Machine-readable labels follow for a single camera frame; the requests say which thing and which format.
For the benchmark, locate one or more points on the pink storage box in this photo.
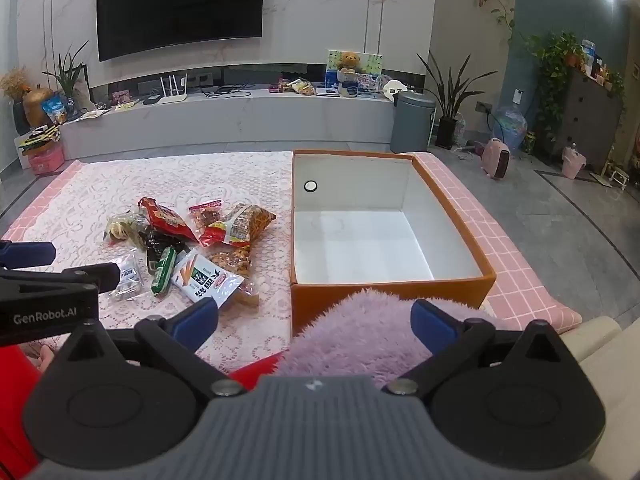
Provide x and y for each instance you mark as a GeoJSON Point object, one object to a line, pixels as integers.
{"type": "Point", "coordinates": [46, 160]}

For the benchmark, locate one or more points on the black wall television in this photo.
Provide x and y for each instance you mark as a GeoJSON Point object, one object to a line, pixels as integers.
{"type": "Point", "coordinates": [180, 7]}

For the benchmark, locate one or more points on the small white stool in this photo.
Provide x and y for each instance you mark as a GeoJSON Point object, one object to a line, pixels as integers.
{"type": "Point", "coordinates": [619, 179]}

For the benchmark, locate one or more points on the white kitchen scale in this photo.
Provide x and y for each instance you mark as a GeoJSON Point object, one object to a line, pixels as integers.
{"type": "Point", "coordinates": [326, 91]}

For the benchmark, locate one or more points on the white packet with orange sticks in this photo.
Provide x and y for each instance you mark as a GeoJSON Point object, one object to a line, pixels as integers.
{"type": "Point", "coordinates": [202, 275]}

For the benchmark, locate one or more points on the patterned peanut packet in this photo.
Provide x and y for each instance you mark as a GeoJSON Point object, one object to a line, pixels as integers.
{"type": "Point", "coordinates": [240, 225]}

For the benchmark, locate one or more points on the white round container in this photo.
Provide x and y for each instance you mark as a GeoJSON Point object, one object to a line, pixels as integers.
{"type": "Point", "coordinates": [395, 90]}

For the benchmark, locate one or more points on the clear packet with white label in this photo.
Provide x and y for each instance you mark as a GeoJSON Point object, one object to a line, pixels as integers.
{"type": "Point", "coordinates": [127, 275]}

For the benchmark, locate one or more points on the golden vase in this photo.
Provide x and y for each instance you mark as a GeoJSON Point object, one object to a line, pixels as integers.
{"type": "Point", "coordinates": [37, 110]}

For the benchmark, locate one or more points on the potted plant in black pot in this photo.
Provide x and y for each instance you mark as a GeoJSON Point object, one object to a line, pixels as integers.
{"type": "Point", "coordinates": [450, 105]}

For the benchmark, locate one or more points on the brown teddy bear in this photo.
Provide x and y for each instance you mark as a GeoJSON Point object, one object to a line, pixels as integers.
{"type": "Point", "coordinates": [349, 61]}

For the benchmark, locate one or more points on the grey dresser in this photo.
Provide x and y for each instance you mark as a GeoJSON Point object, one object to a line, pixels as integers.
{"type": "Point", "coordinates": [592, 120]}

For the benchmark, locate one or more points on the dark snack packet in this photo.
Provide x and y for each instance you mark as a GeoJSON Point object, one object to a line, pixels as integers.
{"type": "Point", "coordinates": [152, 252]}

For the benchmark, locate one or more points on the narrow green snack packet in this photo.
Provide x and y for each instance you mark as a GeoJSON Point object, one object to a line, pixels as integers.
{"type": "Point", "coordinates": [164, 270]}

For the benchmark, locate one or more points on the pile of snacks on console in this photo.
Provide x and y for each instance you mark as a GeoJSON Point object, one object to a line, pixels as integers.
{"type": "Point", "coordinates": [299, 86]}

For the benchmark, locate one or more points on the orange cardboard box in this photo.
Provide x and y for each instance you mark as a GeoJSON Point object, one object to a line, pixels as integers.
{"type": "Point", "coordinates": [360, 240]}

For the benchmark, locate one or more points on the large red snack packet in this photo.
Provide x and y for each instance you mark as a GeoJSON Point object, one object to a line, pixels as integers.
{"type": "Point", "coordinates": [167, 220]}

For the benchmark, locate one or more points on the dried flowers in dark vase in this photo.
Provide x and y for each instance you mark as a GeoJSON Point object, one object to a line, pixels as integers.
{"type": "Point", "coordinates": [14, 85]}

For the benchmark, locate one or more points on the blue snack bag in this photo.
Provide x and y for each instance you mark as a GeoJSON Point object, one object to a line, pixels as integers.
{"type": "Point", "coordinates": [54, 109]}

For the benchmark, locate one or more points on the clear packet of brown nuts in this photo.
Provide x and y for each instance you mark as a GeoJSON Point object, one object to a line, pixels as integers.
{"type": "Point", "coordinates": [231, 261]}

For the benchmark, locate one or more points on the green raisin packet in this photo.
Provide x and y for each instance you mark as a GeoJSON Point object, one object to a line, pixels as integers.
{"type": "Point", "coordinates": [122, 227]}

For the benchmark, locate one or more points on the green picture board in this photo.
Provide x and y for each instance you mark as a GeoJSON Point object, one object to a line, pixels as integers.
{"type": "Point", "coordinates": [371, 66]}

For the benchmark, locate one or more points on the long-leaved plant on console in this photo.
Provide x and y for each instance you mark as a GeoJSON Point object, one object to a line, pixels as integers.
{"type": "Point", "coordinates": [67, 77]}

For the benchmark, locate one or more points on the white lace tablecloth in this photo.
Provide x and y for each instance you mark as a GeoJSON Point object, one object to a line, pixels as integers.
{"type": "Point", "coordinates": [200, 185]}

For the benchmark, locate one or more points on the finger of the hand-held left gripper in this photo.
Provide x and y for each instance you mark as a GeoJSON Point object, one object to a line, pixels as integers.
{"type": "Point", "coordinates": [97, 277]}
{"type": "Point", "coordinates": [30, 254]}

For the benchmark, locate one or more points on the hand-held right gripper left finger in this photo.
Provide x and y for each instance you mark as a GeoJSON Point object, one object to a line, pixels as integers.
{"type": "Point", "coordinates": [197, 320]}

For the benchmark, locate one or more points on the blue water jug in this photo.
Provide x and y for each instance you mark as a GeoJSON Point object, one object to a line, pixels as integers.
{"type": "Point", "coordinates": [511, 127]}

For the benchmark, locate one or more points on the pile of yellow black packets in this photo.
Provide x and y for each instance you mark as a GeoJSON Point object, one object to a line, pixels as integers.
{"type": "Point", "coordinates": [37, 139]}

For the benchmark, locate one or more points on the beige sofa cushion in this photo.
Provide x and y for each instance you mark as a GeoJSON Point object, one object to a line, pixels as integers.
{"type": "Point", "coordinates": [605, 350]}

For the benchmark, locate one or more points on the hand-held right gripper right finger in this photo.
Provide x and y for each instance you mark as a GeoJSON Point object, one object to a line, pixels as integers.
{"type": "Point", "coordinates": [430, 322]}

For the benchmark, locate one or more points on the purple fluffy garment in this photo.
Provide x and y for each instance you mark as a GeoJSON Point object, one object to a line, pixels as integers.
{"type": "Point", "coordinates": [360, 330]}

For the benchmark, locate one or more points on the white jar with blue label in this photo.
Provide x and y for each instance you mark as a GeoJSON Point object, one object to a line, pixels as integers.
{"type": "Point", "coordinates": [348, 86]}

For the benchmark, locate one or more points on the red garment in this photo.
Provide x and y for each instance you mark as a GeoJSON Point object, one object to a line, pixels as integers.
{"type": "Point", "coordinates": [15, 410]}

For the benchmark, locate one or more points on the pink space heater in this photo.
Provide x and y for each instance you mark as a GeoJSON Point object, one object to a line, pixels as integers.
{"type": "Point", "coordinates": [496, 160]}

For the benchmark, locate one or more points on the trailing pothos plant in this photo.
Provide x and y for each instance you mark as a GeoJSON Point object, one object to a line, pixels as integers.
{"type": "Point", "coordinates": [552, 70]}

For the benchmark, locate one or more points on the white router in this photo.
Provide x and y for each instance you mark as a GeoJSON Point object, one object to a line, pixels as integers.
{"type": "Point", "coordinates": [172, 97]}

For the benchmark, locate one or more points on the small pink bin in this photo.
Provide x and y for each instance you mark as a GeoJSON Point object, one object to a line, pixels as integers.
{"type": "Point", "coordinates": [574, 162]}

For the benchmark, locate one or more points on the clear packet of red meat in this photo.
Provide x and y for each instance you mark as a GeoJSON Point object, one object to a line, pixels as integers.
{"type": "Point", "coordinates": [206, 215]}

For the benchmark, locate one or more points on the grey trash can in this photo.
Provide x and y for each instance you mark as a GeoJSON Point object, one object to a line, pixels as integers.
{"type": "Point", "coordinates": [411, 122]}

